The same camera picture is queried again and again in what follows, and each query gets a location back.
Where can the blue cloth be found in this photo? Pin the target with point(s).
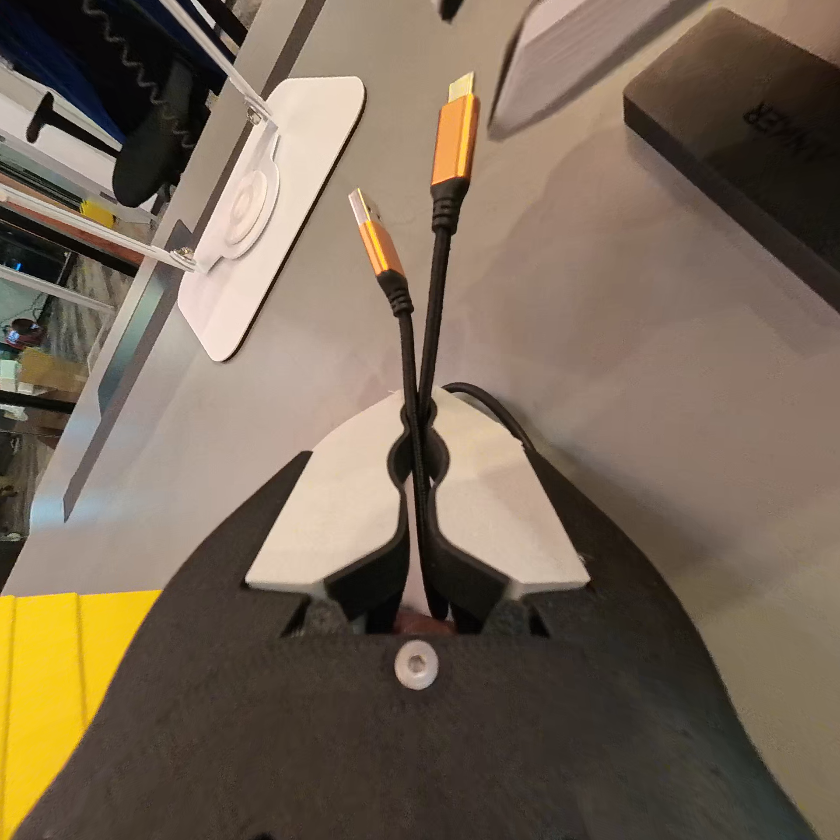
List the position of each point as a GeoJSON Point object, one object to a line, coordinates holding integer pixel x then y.
{"type": "Point", "coordinates": [52, 72]}

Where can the yellow plastic bin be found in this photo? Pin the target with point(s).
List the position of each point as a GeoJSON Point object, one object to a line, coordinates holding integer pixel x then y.
{"type": "Point", "coordinates": [39, 689]}

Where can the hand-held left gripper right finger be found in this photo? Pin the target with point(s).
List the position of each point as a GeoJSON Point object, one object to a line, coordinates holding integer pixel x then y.
{"type": "Point", "coordinates": [512, 525]}

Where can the white desk stand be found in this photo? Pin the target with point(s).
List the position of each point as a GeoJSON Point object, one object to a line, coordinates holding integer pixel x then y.
{"type": "Point", "coordinates": [295, 197]}

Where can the black usb hub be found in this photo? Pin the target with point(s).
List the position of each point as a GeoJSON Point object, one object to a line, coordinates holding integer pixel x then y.
{"type": "Point", "coordinates": [722, 98]}

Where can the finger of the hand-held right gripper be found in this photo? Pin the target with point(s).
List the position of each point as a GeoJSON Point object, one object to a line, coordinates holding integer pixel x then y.
{"type": "Point", "coordinates": [451, 8]}
{"type": "Point", "coordinates": [571, 59]}

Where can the black office chair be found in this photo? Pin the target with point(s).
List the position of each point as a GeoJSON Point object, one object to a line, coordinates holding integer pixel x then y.
{"type": "Point", "coordinates": [151, 151]}

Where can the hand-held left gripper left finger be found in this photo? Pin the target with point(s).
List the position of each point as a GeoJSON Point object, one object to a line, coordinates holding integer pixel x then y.
{"type": "Point", "coordinates": [328, 525]}

